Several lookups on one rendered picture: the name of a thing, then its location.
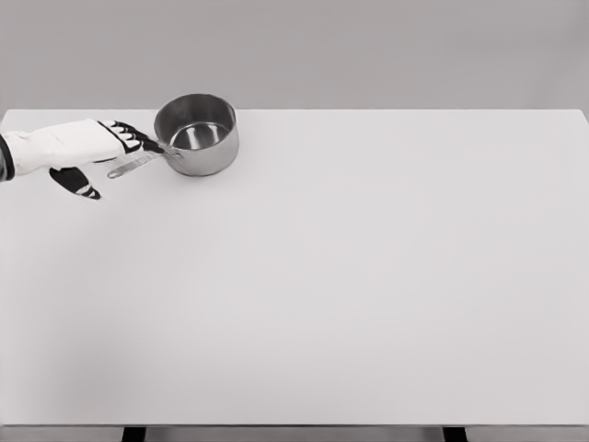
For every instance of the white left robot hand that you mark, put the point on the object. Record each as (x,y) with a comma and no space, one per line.
(87,141)

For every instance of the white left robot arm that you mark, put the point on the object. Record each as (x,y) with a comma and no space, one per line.
(25,152)

